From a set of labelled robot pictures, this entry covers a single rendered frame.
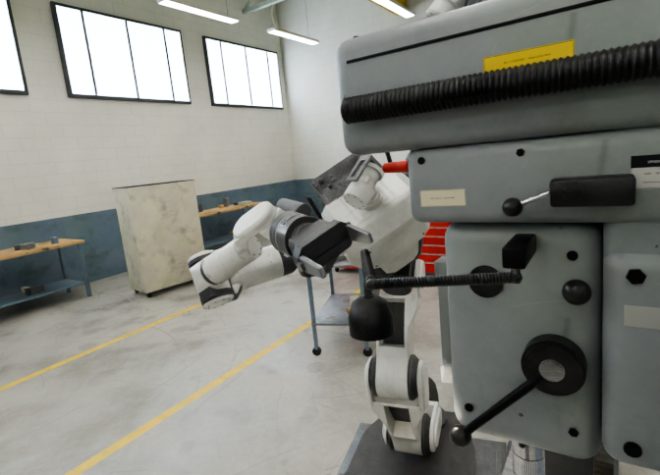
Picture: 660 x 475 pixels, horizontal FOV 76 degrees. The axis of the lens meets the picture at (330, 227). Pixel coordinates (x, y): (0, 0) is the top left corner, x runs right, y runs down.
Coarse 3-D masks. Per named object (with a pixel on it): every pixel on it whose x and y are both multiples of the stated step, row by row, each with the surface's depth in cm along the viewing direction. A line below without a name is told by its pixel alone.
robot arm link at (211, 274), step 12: (216, 252) 96; (228, 252) 94; (204, 264) 97; (216, 264) 95; (228, 264) 94; (240, 264) 94; (192, 276) 100; (204, 276) 97; (216, 276) 96; (228, 276) 97; (204, 288) 99; (216, 288) 99; (228, 288) 102; (204, 300) 99
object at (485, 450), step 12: (360, 432) 207; (480, 444) 190; (492, 444) 190; (504, 444) 189; (348, 456) 191; (480, 456) 183; (492, 456) 182; (504, 456) 181; (480, 468) 176; (492, 468) 175
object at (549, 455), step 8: (552, 456) 94; (560, 456) 94; (568, 456) 93; (592, 456) 91; (552, 464) 95; (560, 464) 94; (568, 464) 93; (576, 464) 93; (584, 464) 92; (592, 464) 91; (552, 472) 95; (560, 472) 94; (568, 472) 94; (576, 472) 93; (584, 472) 92; (592, 472) 92
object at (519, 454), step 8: (520, 448) 66; (520, 456) 66; (528, 456) 65; (536, 456) 65; (544, 456) 66; (520, 464) 66; (528, 464) 66; (536, 464) 65; (544, 464) 66; (520, 472) 67; (528, 472) 66; (536, 472) 66; (544, 472) 66
